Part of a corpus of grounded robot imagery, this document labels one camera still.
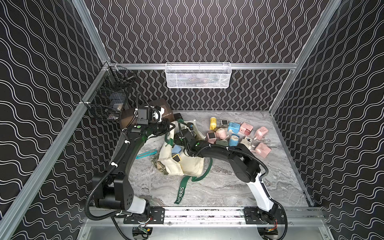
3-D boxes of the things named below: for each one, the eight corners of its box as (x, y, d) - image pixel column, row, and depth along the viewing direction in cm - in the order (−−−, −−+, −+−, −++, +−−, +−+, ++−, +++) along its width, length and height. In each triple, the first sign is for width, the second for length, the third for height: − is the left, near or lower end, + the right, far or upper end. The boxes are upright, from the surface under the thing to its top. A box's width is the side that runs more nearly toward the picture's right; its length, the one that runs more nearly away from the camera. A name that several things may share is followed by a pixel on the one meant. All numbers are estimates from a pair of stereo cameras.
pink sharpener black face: (207, 145, 103) (208, 139, 97) (206, 139, 106) (207, 132, 100) (215, 145, 103) (216, 139, 97) (214, 139, 106) (215, 132, 100)
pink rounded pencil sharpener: (257, 142, 104) (261, 136, 98) (251, 137, 107) (254, 131, 101) (265, 137, 107) (269, 130, 101) (259, 132, 110) (262, 125, 104)
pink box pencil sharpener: (237, 131, 110) (239, 127, 106) (240, 125, 113) (242, 121, 109) (249, 136, 107) (251, 132, 103) (251, 130, 111) (254, 125, 107)
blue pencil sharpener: (227, 132, 109) (228, 128, 105) (228, 126, 113) (229, 121, 109) (238, 134, 108) (240, 129, 104) (238, 127, 112) (240, 123, 108)
